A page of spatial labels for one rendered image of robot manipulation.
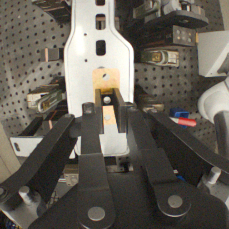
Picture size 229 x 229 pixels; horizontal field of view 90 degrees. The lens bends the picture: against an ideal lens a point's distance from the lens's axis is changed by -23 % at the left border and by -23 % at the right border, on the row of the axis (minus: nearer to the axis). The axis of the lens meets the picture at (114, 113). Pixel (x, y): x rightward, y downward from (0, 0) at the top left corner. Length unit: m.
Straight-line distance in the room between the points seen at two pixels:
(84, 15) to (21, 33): 0.50
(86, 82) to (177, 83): 0.59
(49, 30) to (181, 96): 0.83
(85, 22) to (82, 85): 0.21
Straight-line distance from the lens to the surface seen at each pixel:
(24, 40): 0.89
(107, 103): 0.20
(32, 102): 0.50
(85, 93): 0.49
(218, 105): 0.75
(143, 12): 0.47
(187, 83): 0.93
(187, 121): 0.44
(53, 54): 0.50
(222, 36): 0.79
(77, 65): 0.47
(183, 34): 0.41
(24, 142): 0.65
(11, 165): 2.51
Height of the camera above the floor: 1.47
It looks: 68 degrees down
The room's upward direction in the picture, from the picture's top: 167 degrees clockwise
